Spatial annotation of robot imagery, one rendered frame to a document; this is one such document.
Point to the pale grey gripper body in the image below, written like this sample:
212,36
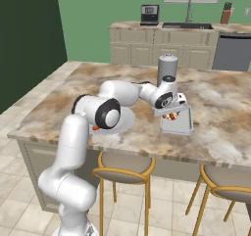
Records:
173,109

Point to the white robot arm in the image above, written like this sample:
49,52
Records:
73,142

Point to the brown cooked food piece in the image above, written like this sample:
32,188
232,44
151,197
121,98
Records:
171,116

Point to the large white plate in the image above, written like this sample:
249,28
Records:
125,120

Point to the beige base cupboard run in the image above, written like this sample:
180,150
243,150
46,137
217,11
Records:
157,49

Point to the yellow-legged stool with beige seat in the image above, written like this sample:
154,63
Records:
228,184
125,171

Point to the orange carrot piece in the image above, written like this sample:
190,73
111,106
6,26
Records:
95,128

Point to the grey dishwasher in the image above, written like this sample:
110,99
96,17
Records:
232,52

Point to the dark sink basin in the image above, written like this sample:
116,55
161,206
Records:
187,26

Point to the black toaster oven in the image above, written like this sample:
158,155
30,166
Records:
149,14

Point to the grey sink tap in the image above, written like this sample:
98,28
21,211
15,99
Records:
189,11

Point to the brown knife block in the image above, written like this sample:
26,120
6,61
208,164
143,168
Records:
225,14

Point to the beige kitchen island cabinet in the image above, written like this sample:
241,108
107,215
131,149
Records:
36,168

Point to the white wall socket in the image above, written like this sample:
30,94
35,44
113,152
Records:
247,12

